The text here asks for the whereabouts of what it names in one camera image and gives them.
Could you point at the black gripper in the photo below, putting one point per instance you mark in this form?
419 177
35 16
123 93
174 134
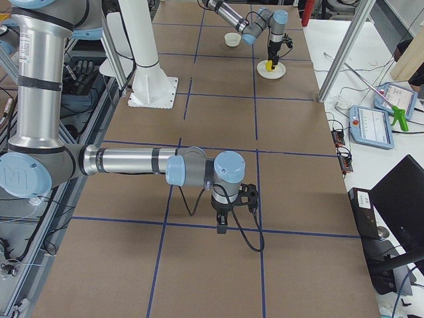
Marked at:
272 47
221 208

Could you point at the yellow lemon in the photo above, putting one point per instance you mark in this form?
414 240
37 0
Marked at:
270 66

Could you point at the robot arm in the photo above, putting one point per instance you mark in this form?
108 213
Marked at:
274 21
37 160

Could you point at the white plate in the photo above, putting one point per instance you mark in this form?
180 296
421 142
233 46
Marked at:
274 75

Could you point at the white bowl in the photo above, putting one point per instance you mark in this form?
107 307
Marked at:
232 39

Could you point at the orange electronics board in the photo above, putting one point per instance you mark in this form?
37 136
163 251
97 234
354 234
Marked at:
338 138

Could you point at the teach pendant near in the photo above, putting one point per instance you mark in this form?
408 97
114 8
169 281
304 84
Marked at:
371 127

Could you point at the teach pendant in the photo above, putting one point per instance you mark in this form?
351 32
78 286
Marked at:
371 127
402 97

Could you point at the teach pendant far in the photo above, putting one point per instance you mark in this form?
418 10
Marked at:
402 97

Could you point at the black laptop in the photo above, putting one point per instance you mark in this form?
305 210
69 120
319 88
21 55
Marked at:
398 198

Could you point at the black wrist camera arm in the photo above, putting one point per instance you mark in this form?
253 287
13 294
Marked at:
287 40
249 196

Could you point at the aluminium frame post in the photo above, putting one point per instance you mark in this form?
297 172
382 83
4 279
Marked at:
361 14

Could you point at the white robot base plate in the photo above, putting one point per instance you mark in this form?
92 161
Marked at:
149 99

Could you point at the green handled reacher grabber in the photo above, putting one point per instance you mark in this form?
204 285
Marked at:
399 114

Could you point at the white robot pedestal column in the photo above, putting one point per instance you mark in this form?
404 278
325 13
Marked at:
138 23

